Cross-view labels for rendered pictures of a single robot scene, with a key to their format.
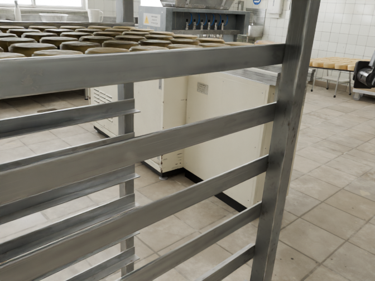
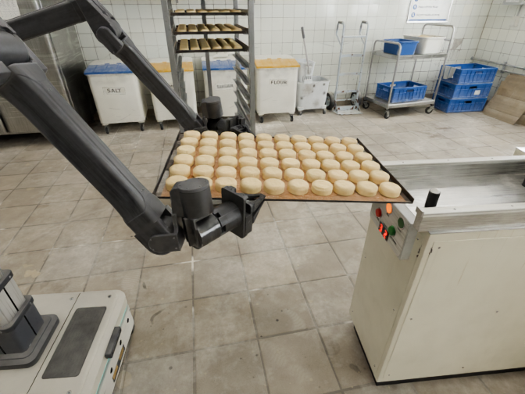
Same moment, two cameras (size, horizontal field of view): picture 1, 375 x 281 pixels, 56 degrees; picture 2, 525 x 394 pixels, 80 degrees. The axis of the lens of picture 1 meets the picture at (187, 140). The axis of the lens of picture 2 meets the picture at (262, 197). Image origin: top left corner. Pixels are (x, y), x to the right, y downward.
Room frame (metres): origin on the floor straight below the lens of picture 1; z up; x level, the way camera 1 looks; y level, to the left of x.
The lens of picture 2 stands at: (1.98, -1.47, 1.37)
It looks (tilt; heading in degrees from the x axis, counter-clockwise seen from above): 32 degrees down; 123
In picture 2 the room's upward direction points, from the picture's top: straight up
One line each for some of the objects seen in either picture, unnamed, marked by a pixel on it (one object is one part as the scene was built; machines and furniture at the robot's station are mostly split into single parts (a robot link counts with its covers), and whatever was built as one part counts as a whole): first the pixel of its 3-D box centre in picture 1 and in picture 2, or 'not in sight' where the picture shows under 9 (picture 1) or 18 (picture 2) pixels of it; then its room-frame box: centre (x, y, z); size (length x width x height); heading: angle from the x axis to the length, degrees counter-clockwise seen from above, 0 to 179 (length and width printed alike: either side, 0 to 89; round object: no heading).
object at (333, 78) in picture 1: (333, 78); not in sight; (5.57, -2.24, 0.23); 0.45 x 0.45 x 0.46; 36
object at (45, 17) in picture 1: (54, 19); not in sight; (4.46, 1.69, 0.94); 0.33 x 0.33 x 0.12
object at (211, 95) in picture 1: (237, 131); (462, 280); (2.17, -0.32, 0.45); 0.70 x 0.34 x 0.90; 38
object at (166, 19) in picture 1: (195, 34); not in sight; (2.57, -0.01, 1.01); 0.72 x 0.33 x 0.34; 128
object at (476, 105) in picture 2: not in sight; (457, 102); (1.90, 4.08, 0.10); 0.60 x 0.40 x 0.20; 42
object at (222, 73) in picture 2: not in sight; (225, 91); (-0.71, 1.82, 0.38); 0.64 x 0.54 x 0.77; 133
